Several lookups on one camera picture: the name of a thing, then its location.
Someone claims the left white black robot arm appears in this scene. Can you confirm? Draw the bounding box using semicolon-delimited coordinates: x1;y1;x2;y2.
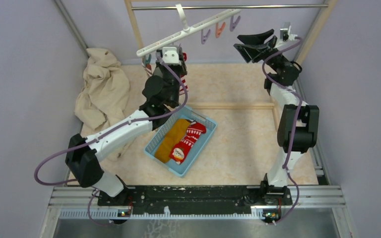
65;46;188;205

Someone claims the teal clothes clip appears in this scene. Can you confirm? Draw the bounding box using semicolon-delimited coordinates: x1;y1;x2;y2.
142;54;152;66

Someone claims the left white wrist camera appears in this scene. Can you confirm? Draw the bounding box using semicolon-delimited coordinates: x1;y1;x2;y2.
162;46;181;65

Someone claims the wooden clothes rack frame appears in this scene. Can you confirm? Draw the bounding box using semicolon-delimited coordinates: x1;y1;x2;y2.
124;0;338;132

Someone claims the grey striped-cuff sock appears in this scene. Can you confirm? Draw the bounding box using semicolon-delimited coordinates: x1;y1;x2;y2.
142;64;153;77

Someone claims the metal rack rod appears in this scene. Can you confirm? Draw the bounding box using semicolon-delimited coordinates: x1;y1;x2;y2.
131;4;329;11

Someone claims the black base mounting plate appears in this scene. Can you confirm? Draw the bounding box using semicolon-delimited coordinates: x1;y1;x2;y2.
97;184;293;215

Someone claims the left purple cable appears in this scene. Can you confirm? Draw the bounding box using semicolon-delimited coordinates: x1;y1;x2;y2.
33;52;189;227

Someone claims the blue plastic basket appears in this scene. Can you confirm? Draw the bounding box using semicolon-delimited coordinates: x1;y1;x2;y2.
144;106;217;177

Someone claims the red white striped sock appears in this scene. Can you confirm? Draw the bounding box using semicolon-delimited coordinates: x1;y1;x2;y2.
179;53;189;95

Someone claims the mustard yellow sock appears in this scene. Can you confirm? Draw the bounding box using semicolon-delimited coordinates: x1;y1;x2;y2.
155;119;191;163

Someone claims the white plastic clip hanger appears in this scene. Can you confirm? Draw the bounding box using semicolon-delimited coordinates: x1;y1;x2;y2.
136;3;242;57

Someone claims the salmon clothes clip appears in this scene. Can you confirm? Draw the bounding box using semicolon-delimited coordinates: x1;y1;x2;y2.
215;22;226;38

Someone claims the beige crumpled cloth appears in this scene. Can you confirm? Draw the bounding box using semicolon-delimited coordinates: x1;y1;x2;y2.
74;48;135;137

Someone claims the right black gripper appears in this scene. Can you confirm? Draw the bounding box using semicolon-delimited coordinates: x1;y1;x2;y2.
233;30;287;72

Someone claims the purple clothes clip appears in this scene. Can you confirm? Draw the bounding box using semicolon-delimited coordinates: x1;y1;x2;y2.
200;29;211;45
229;15;241;32

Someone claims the red Santa Christmas sock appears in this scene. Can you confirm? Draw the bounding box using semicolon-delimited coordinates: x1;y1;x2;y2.
169;121;207;165

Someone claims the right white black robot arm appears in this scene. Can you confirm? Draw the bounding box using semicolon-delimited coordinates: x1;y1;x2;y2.
234;29;319;204

